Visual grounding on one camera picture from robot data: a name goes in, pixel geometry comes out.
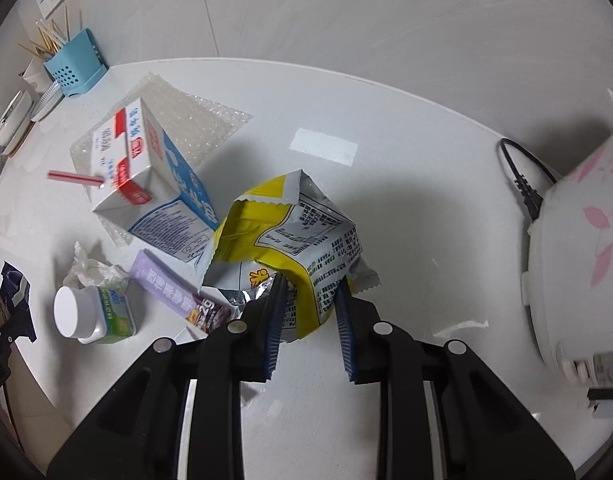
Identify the white bowl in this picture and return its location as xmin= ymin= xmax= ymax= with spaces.
xmin=0 ymin=90 xmax=36 ymax=156

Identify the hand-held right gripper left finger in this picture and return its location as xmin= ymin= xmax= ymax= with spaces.
xmin=46 ymin=274 xmax=290 ymax=480

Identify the dark blue wrapper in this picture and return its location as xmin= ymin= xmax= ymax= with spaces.
xmin=0 ymin=261 xmax=37 ymax=343

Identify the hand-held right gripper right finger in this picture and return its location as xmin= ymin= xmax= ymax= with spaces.
xmin=335 ymin=282 xmax=574 ymax=480

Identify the yellow and silver snack bag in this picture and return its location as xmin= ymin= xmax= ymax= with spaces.
xmin=199 ymin=169 xmax=379 ymax=343

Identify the white green-labelled pill bottle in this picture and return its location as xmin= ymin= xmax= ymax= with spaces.
xmin=53 ymin=285 xmax=137 ymax=345

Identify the red and white striped straw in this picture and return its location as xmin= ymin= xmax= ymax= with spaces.
xmin=47 ymin=170 xmax=104 ymax=188

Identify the crumpled white tissue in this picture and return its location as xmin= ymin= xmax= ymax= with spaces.
xmin=61 ymin=241 xmax=131 ymax=293

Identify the bunch of wooden sticks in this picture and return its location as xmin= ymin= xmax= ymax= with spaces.
xmin=17 ymin=6 xmax=83 ymax=61

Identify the black power cable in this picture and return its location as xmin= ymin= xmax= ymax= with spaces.
xmin=497 ymin=138 xmax=557 ymax=221

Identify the blue and white milk carton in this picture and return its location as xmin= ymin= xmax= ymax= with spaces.
xmin=90 ymin=96 xmax=220 ymax=263

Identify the white pink-flowered rice cooker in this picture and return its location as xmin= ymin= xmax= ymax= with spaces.
xmin=521 ymin=88 xmax=613 ymax=418

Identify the white paper cup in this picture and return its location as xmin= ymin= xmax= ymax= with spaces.
xmin=21 ymin=57 xmax=52 ymax=92

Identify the light blue utensil holder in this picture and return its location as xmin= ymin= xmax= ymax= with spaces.
xmin=42 ymin=28 xmax=108 ymax=97

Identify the clear bubble wrap sheet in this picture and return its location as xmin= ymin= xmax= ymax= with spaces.
xmin=70 ymin=72 xmax=254 ymax=248

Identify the purple sachet packet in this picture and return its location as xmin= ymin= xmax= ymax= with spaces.
xmin=129 ymin=249 xmax=244 ymax=336

